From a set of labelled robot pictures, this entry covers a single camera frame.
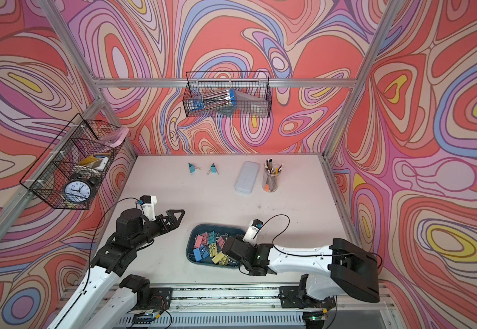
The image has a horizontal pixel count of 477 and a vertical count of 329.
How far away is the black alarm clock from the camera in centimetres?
67

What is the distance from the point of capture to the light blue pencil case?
1062mm

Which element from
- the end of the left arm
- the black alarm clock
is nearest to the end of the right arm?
the end of the left arm
